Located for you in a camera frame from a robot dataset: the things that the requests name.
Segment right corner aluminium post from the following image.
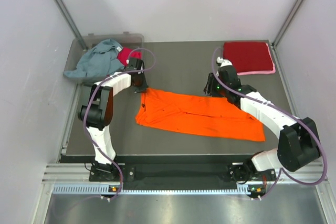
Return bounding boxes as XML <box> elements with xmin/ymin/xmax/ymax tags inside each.
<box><xmin>271</xmin><ymin>0</ymin><xmax>305</xmax><ymax>48</ymax></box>

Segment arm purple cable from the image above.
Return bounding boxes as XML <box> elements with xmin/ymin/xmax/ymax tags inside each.
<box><xmin>211</xmin><ymin>47</ymin><xmax>328</xmax><ymax>200</ymax></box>
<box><xmin>83</xmin><ymin>48</ymin><xmax>156</xmax><ymax>200</ymax></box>

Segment grey blue t shirt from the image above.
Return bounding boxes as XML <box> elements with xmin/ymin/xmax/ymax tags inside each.
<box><xmin>64</xmin><ymin>39</ymin><xmax>124</xmax><ymax>81</ymax></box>

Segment grey slotted cable duct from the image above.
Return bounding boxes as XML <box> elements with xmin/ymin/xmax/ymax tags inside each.
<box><xmin>52</xmin><ymin>184</ymin><xmax>263</xmax><ymax>196</ymax></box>

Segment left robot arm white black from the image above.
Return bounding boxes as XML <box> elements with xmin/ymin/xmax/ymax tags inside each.
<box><xmin>78</xmin><ymin>58</ymin><xmax>148</xmax><ymax>182</ymax></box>

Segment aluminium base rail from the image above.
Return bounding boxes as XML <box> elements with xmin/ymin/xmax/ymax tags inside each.
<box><xmin>42</xmin><ymin>154</ymin><xmax>326</xmax><ymax>200</ymax></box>

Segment folded dark red t shirt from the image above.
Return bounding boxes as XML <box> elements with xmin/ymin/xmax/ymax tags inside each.
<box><xmin>223</xmin><ymin>41</ymin><xmax>276</xmax><ymax>76</ymax></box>

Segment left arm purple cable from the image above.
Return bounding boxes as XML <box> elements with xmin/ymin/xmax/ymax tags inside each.
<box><xmin>83</xmin><ymin>48</ymin><xmax>156</xmax><ymax>200</ymax></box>

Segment orange t shirt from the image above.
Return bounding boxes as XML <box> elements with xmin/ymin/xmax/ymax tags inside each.
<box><xmin>135</xmin><ymin>88</ymin><xmax>266</xmax><ymax>142</ymax></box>

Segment corner aluminium post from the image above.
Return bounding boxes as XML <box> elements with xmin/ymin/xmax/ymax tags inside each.
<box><xmin>54</xmin><ymin>0</ymin><xmax>88</xmax><ymax>50</ymax></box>
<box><xmin>271</xmin><ymin>0</ymin><xmax>305</xmax><ymax>48</ymax></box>

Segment clear grey plastic bin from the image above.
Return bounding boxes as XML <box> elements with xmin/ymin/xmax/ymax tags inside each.
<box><xmin>64</xmin><ymin>32</ymin><xmax>144</xmax><ymax>71</ymax></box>

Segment magenta t shirt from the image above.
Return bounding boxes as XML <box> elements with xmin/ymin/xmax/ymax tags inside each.
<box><xmin>117</xmin><ymin>47</ymin><xmax>142</xmax><ymax>66</ymax></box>

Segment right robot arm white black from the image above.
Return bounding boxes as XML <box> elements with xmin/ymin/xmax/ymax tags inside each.
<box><xmin>204</xmin><ymin>60</ymin><xmax>322</xmax><ymax>180</ymax></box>

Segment left corner aluminium post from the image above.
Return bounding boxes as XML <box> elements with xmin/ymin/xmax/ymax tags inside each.
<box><xmin>54</xmin><ymin>0</ymin><xmax>88</xmax><ymax>50</ymax></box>

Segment folded pink t shirt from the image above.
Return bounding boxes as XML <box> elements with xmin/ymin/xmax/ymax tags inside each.
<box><xmin>235</xmin><ymin>41</ymin><xmax>276</xmax><ymax>76</ymax></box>

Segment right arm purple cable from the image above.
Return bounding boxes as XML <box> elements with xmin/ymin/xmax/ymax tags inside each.
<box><xmin>211</xmin><ymin>47</ymin><xmax>328</xmax><ymax>200</ymax></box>

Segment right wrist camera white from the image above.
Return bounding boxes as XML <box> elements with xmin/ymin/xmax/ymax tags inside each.
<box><xmin>216</xmin><ymin>57</ymin><xmax>232</xmax><ymax>68</ymax></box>

